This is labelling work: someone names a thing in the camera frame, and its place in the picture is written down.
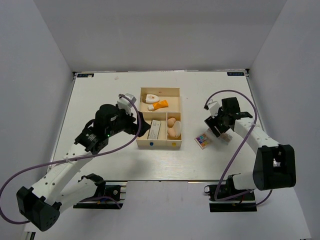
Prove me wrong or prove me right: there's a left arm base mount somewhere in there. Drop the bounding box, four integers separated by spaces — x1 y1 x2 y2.
73 173 127 210

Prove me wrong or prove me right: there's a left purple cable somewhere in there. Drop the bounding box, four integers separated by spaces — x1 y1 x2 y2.
0 93 144 225

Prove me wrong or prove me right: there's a cream organizer tray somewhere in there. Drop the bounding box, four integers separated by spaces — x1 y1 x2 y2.
136 87 182 150

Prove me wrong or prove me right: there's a colourful eyeshadow palette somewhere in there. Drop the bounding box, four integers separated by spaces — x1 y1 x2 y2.
194 133 212 150

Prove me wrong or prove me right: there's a beige makeup sponge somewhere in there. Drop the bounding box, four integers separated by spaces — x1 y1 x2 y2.
167 128 177 138
167 117 177 128

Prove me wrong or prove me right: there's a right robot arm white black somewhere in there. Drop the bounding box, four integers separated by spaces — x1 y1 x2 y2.
205 97 296 200

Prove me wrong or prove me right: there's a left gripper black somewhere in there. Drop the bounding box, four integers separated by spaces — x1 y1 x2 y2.
106 105 151 137

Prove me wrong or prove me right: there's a nude eyeshadow palette clear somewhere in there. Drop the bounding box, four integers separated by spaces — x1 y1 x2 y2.
205 128 233 145

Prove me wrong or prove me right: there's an orange sunscreen tube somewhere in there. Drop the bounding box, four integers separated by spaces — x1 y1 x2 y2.
147 100 169 111

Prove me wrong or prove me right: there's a round white powder puff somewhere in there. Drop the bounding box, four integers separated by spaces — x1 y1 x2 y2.
172 120 182 138

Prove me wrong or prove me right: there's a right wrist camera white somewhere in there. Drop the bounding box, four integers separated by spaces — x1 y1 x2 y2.
204 99 221 119

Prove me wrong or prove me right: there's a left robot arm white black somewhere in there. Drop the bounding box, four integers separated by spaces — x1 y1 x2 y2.
16 104 151 232

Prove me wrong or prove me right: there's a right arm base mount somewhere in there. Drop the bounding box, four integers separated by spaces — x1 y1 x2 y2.
203 183 257 213

